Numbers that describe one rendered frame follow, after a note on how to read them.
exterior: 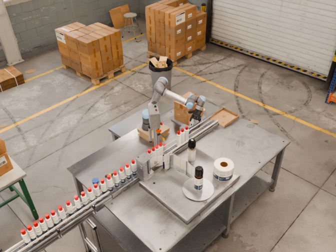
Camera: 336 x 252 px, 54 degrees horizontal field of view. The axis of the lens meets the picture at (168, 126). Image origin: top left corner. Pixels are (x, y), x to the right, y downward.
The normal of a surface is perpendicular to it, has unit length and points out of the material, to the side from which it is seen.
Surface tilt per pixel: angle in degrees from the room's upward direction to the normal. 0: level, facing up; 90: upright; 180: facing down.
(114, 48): 89
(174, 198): 0
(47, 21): 90
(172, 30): 89
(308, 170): 0
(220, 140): 0
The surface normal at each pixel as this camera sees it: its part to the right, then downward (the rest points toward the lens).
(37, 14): 0.72, 0.41
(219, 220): -0.02, -0.79
